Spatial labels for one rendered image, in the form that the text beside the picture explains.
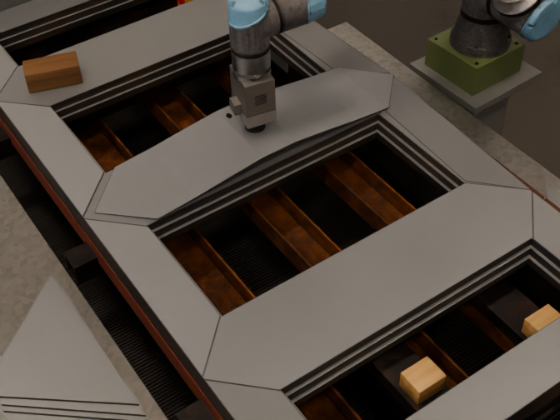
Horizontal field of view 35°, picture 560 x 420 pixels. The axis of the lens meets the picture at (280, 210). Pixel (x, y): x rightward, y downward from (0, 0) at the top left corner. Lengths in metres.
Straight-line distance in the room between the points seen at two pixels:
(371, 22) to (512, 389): 2.50
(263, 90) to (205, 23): 0.51
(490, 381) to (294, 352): 0.32
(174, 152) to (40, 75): 0.39
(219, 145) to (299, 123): 0.17
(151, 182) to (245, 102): 0.24
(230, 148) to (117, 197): 0.25
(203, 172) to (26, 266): 0.40
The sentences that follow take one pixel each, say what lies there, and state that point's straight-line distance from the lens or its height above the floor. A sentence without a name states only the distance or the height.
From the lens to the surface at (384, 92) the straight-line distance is 1.95.
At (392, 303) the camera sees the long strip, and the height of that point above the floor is 0.87.
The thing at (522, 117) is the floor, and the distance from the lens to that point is 3.33.
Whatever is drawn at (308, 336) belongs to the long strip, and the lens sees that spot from 1.49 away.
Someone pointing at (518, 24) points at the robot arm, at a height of 0.93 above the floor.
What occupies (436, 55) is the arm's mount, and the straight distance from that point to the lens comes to 2.32.
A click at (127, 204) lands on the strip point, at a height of 0.87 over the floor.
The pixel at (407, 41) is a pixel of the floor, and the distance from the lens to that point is 3.65.
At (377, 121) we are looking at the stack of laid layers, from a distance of 1.91.
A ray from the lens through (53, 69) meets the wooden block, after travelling 2.02.
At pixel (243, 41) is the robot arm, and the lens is 1.65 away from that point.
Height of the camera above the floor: 2.06
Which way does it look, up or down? 45 degrees down
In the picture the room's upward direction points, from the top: 2 degrees counter-clockwise
